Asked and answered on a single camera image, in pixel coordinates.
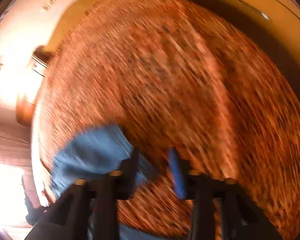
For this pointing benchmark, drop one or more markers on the leopard print bed cover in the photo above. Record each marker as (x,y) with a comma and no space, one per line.
(171,73)

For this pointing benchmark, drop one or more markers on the blue denim jeans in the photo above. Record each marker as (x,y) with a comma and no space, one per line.
(89,154)

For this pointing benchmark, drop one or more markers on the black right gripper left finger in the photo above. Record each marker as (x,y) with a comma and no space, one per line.
(68,218)

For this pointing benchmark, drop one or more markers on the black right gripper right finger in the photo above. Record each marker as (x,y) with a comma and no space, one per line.
(241,218)

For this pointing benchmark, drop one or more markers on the beige wooden wardrobe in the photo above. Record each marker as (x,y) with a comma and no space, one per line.
(272,24)

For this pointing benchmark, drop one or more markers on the wooden headboard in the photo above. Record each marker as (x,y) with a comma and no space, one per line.
(30,82)

